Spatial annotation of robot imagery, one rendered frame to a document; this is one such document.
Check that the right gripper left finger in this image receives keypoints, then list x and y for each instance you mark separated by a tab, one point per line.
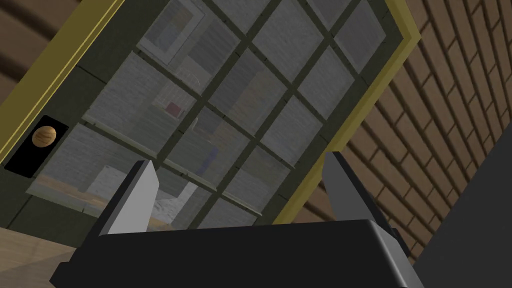
134	200

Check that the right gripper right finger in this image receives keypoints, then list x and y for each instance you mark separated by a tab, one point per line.
347	192

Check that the dark green glazed door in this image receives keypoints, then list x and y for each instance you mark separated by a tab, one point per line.
240	100

